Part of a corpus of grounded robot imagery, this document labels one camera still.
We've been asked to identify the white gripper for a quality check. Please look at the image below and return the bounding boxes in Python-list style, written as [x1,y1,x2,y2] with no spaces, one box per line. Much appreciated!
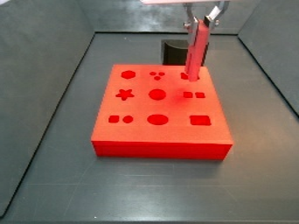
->
[140,0,231,46]

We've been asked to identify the red double-square peg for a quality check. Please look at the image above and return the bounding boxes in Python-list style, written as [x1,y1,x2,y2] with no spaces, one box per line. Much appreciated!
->
[184,20,209,81]

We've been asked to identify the black curved holder stand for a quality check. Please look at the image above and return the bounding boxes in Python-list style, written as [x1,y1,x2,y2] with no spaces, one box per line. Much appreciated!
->
[160,38,211,67]

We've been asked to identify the red shape-sorter block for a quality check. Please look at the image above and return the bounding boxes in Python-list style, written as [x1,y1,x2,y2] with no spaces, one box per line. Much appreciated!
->
[91,65,233,160]

